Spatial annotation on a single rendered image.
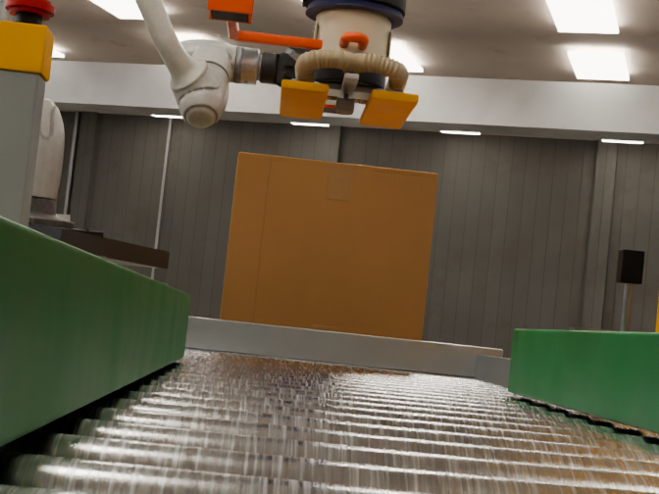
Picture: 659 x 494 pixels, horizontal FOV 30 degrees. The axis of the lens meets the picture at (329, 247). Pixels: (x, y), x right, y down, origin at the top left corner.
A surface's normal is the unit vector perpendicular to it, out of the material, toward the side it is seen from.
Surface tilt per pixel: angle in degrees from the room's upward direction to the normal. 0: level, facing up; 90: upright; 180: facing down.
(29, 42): 90
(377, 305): 90
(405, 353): 90
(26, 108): 90
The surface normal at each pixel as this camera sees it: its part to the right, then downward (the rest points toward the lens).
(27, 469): 0.12, -0.87
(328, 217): 0.04, -0.07
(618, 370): -0.99, -0.11
